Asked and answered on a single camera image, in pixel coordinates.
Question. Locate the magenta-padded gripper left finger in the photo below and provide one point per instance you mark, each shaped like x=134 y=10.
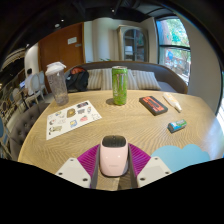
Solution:
x=71 y=170

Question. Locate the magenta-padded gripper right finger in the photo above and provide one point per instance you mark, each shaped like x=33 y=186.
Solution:
x=153 y=170

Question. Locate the pink computer mouse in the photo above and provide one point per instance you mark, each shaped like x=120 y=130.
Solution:
x=114 y=158

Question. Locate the blue cloud-shaped mouse pad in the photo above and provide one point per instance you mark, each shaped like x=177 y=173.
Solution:
x=180 y=156

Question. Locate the small teal packet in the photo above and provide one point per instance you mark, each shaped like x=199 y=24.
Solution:
x=177 y=125

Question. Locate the white sticker sheet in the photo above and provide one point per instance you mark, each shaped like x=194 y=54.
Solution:
x=71 y=118

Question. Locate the black and red flat box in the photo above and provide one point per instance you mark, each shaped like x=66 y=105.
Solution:
x=153 y=105

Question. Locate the white tube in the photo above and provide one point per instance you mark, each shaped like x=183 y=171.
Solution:
x=171 y=101

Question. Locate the clear shaker bottle white lid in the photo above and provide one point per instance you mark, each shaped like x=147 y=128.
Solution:
x=58 y=86

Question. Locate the black backpack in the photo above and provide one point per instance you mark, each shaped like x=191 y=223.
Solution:
x=77 y=80

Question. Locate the green drink can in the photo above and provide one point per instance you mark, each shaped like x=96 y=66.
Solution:
x=119 y=86

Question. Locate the striped cushion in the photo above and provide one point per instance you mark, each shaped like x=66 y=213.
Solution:
x=148 y=80
x=94 y=79
x=106 y=79

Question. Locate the white dining chair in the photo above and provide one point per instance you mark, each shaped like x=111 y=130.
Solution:
x=42 y=80
x=33 y=88

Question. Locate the brown curved sofa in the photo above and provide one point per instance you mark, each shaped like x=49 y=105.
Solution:
x=170 y=80

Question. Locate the person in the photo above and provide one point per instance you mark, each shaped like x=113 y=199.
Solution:
x=29 y=71

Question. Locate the wooden door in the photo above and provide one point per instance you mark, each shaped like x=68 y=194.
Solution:
x=56 y=50

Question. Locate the black-framed window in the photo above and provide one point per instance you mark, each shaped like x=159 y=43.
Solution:
x=173 y=50

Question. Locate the glass-door cabinet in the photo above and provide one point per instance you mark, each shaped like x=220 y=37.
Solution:
x=133 y=45

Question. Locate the white door sign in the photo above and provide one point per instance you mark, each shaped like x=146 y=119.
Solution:
x=72 y=40

